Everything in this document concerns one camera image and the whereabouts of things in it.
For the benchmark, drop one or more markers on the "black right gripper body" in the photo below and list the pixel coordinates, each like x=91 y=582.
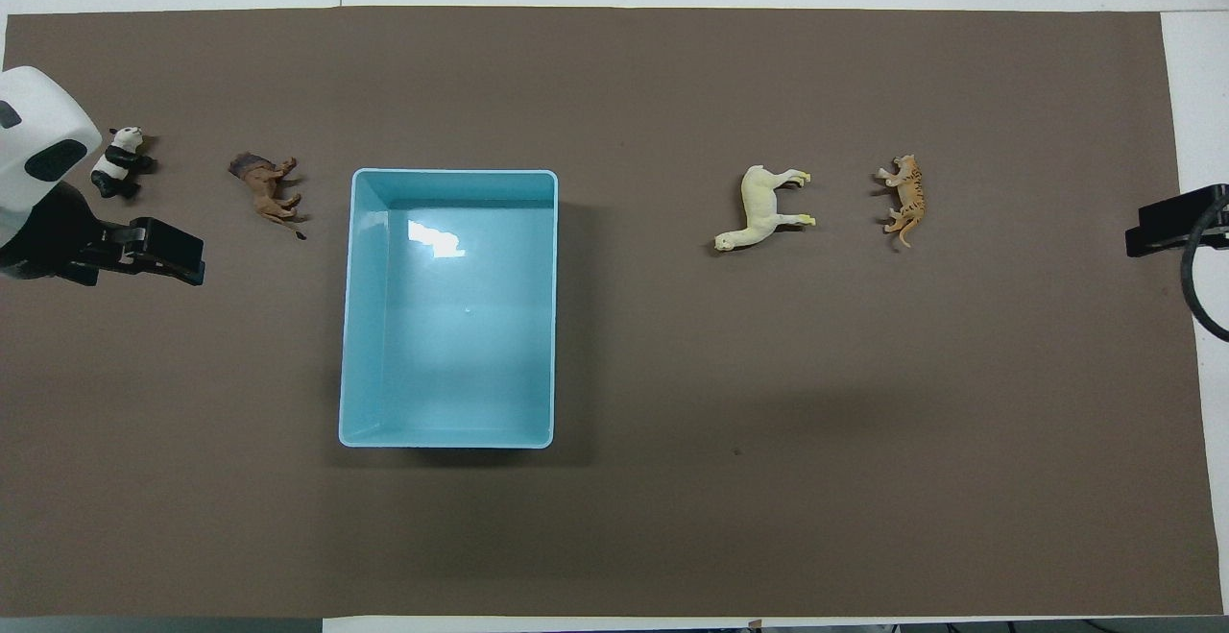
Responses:
x=1220 y=203

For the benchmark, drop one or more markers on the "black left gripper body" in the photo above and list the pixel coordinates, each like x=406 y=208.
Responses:
x=53 y=234

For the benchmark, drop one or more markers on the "black and white panda toy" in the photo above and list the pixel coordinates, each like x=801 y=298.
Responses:
x=117 y=165

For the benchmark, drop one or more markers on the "brown lion toy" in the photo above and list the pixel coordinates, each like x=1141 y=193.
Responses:
x=266 y=188

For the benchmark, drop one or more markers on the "small tan animal figurine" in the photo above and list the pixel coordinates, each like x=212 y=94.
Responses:
x=908 y=193

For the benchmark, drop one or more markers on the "cream llama toy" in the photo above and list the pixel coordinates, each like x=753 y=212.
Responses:
x=759 y=206

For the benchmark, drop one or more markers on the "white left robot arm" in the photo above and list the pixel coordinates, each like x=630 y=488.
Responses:
x=34 y=148

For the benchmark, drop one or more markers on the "light blue storage box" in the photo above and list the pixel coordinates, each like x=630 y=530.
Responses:
x=451 y=326

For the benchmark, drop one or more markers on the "brown table mat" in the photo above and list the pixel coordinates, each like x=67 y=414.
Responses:
x=768 y=422

